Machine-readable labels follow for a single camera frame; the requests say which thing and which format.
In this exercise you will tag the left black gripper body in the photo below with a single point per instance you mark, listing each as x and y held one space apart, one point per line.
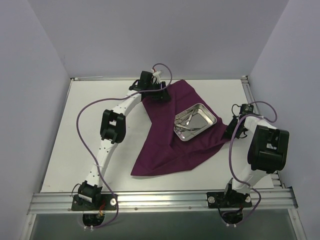
157 95

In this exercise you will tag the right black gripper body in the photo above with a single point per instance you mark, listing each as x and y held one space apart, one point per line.
231 127

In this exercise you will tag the purple surgical cloth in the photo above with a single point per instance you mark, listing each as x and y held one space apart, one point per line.
163 152

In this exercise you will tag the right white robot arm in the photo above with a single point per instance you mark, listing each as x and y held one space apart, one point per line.
267 152

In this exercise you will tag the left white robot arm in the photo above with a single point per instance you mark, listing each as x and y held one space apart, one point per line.
113 129

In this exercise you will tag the steel forceps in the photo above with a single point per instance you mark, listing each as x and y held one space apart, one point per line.
183 116

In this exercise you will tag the steel instrument tray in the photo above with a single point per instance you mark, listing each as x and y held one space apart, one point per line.
201 120

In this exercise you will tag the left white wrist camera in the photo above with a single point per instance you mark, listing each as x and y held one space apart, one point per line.
157 74

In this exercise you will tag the right aluminium rail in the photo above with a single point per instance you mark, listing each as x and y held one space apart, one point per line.
275 95

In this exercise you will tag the aluminium rail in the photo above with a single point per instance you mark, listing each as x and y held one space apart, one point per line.
275 95
158 201

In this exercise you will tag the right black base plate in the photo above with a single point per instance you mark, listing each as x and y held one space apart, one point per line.
221 200

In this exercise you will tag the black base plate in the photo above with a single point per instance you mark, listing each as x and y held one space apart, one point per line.
221 200
106 202

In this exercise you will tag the front aluminium rail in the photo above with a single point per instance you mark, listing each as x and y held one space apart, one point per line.
158 201

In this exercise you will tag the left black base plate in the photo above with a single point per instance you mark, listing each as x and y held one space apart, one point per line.
106 202

